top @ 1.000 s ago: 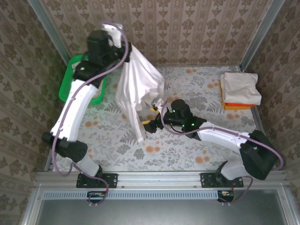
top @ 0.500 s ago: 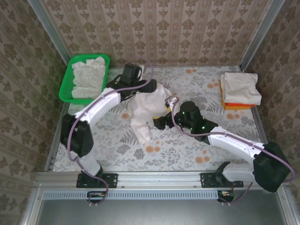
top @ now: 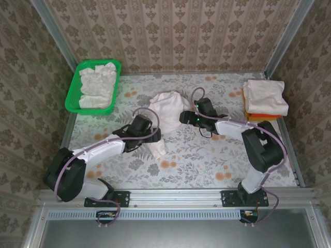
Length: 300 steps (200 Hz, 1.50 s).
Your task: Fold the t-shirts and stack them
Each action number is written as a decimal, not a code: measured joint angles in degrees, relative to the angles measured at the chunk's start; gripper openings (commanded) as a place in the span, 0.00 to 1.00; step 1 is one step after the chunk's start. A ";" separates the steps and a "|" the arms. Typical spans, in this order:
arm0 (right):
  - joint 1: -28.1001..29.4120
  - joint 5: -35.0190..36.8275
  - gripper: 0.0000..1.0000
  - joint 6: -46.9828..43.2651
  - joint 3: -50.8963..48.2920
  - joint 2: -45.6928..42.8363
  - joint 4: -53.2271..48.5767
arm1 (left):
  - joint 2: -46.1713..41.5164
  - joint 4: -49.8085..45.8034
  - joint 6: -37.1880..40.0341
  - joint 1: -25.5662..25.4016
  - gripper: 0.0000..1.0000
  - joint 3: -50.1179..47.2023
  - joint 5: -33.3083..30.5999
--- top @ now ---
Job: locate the crumpled white t-shirts pile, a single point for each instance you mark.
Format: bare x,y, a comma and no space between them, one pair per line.
97,87

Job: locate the right black mount plate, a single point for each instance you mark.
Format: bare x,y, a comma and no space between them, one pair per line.
228,199

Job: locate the green plastic basket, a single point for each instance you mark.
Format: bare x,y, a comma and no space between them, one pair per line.
72,96

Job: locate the floral table cover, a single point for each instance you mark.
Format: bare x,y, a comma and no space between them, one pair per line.
181,168

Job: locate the folded bright orange t-shirt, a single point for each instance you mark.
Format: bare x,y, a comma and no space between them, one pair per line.
261,115

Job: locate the aluminium frame post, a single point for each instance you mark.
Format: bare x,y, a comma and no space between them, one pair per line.
292,28
51,25

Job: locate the black mount plate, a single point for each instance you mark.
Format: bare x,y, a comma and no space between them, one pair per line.
228,199
124,198

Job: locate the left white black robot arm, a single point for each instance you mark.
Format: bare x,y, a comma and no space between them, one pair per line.
103,149

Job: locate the white t-shirt with red print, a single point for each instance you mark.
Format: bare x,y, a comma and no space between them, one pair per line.
165,113

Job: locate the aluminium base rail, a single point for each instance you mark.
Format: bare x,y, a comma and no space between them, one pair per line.
175,197

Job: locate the black connector board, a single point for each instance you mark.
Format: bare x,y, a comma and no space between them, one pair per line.
249,215
106,215

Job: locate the left black mount plate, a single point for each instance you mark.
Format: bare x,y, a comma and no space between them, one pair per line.
124,198

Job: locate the aluminium table side rail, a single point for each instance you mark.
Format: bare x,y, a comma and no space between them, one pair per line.
67,126
297,168

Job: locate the folded white t-shirt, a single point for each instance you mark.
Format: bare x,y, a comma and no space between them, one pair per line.
266,98

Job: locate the grey metal panel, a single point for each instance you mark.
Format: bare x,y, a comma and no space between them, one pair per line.
175,233

